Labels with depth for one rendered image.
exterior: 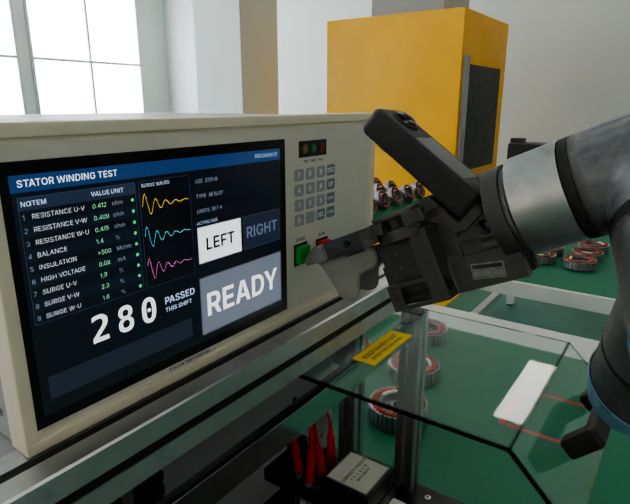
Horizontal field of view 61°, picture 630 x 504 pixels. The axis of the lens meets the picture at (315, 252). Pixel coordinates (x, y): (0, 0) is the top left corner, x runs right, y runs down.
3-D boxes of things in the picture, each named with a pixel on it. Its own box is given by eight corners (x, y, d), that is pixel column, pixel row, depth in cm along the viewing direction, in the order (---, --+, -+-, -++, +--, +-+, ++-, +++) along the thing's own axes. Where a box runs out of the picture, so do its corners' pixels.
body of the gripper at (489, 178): (387, 315, 45) (526, 282, 38) (352, 220, 45) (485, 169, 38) (424, 290, 51) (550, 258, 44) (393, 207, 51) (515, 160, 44)
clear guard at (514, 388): (617, 403, 60) (625, 354, 58) (577, 541, 41) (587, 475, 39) (365, 333, 78) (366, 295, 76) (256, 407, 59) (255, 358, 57)
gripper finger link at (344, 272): (306, 315, 52) (384, 294, 46) (284, 257, 51) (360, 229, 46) (324, 305, 54) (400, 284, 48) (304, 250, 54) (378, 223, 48)
